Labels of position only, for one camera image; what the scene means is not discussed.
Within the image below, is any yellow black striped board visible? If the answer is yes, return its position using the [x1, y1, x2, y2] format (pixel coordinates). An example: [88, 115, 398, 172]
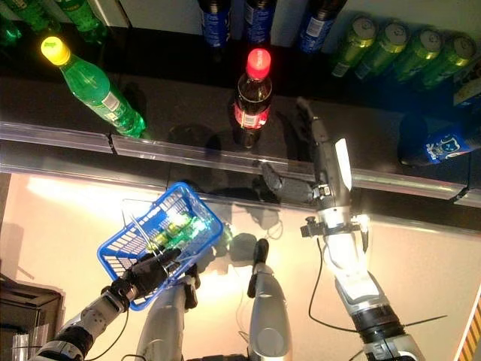
[456, 296, 481, 361]

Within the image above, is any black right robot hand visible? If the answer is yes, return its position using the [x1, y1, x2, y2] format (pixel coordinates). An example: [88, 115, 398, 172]
[260, 96, 354, 212]

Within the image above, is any dark robot torso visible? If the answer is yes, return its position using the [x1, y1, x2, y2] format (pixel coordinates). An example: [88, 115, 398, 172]
[183, 352, 250, 361]

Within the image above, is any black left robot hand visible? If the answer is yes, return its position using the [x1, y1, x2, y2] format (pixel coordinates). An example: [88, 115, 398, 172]
[119, 249, 182, 299]

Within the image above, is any blue cookie box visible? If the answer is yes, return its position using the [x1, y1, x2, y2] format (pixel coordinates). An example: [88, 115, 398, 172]
[452, 65, 481, 109]

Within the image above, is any cola bottle blue label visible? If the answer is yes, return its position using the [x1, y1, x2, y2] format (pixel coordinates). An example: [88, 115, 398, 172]
[397, 111, 481, 167]
[298, 0, 347, 54]
[197, 0, 232, 50]
[243, 0, 277, 48]

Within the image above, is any white black shelving unit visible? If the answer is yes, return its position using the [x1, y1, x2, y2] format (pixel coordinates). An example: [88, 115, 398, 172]
[0, 259, 65, 361]

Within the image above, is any cola bottle red cap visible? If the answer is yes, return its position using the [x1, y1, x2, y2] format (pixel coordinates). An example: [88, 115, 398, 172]
[229, 47, 274, 149]

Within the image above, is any thin black cable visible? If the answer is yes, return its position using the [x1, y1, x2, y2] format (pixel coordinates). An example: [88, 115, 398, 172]
[84, 308, 131, 361]
[307, 238, 449, 334]

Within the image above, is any silver left robot leg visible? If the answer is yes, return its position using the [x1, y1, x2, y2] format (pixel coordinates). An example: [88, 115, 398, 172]
[134, 263, 201, 361]

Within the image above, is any green soda bottle yellow cap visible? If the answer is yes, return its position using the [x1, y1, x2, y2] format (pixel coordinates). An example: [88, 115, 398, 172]
[56, 0, 110, 43]
[40, 35, 147, 139]
[186, 216, 213, 238]
[0, 14, 23, 47]
[10, 0, 62, 34]

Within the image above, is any blue plastic shopping basket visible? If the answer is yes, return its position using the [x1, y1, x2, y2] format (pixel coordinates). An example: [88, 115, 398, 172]
[96, 180, 225, 311]

